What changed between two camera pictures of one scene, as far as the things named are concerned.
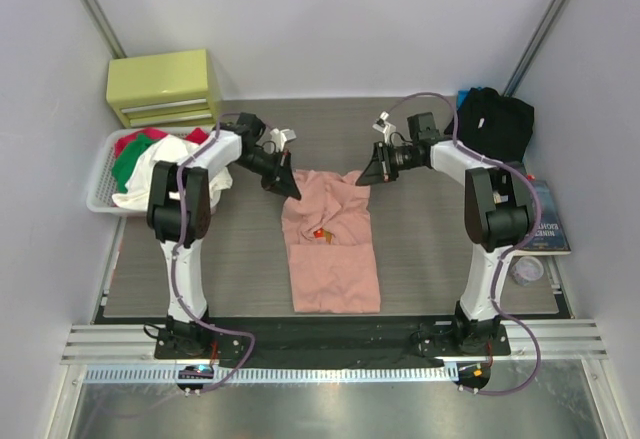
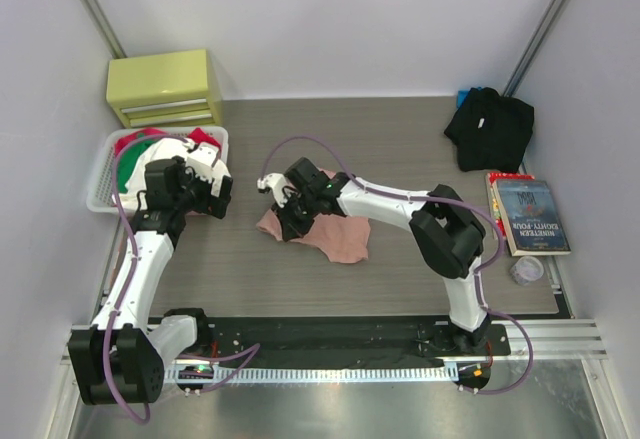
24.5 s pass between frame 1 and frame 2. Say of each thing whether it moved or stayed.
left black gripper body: moved
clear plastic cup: stayed
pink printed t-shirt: moved
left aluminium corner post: stayed
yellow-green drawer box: stayed
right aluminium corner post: stayed
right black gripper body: moved
